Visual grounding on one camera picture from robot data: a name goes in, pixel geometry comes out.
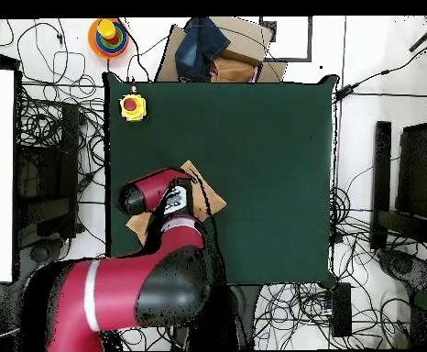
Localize tan terry towel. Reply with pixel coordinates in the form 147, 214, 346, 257
125, 159, 228, 248

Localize long black flat bar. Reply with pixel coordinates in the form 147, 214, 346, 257
369, 120, 393, 253

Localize dark green tablecloth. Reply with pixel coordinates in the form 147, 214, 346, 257
102, 71, 340, 289

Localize yellow emergency stop button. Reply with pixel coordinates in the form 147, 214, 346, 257
118, 93, 149, 124

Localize light brown folded cloth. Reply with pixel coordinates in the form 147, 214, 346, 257
210, 57, 257, 84

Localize blue denim jeans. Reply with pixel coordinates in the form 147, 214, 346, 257
174, 16, 233, 83

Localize brown cardboard box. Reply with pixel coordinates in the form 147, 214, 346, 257
154, 16, 289, 84

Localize black power adapter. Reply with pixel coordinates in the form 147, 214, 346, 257
334, 83, 360, 103

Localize black power strip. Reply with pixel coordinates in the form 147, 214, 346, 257
330, 281, 354, 339

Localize black round foot knob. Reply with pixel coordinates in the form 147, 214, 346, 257
29, 243, 51, 263
390, 254, 414, 276

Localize grey stand base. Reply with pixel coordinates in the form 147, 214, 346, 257
13, 234, 76, 283

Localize dark stand base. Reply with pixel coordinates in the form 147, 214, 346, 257
378, 247, 427, 307

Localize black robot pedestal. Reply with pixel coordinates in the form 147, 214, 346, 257
227, 283, 260, 351

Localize colourful ring stacking toy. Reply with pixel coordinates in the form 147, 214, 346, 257
87, 17, 131, 61

